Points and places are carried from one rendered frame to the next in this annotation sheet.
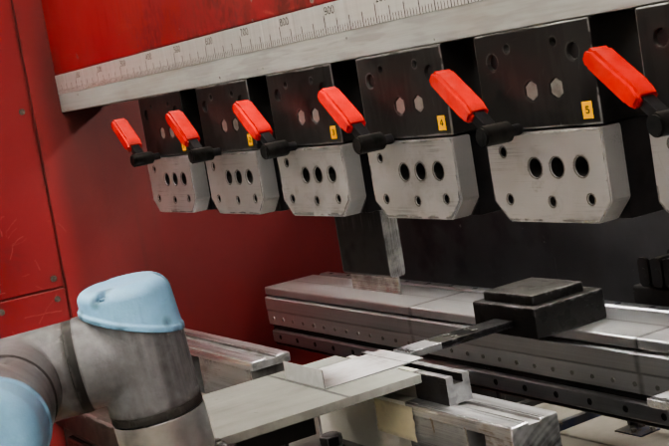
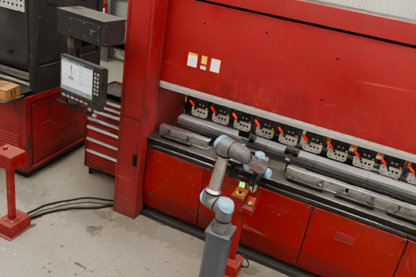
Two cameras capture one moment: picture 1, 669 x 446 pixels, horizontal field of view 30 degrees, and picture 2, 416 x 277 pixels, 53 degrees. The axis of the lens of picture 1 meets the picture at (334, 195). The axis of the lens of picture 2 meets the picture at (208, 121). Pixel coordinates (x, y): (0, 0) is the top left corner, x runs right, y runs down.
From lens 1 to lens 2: 2.80 m
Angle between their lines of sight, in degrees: 43
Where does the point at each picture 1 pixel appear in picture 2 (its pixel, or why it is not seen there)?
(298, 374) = not seen: hidden behind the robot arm
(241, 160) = (224, 117)
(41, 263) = (151, 113)
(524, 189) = (283, 140)
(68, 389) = not seen: hidden behind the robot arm
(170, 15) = (212, 91)
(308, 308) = (191, 123)
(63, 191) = (156, 100)
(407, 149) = (265, 129)
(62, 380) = not seen: hidden behind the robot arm
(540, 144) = (288, 136)
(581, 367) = (254, 146)
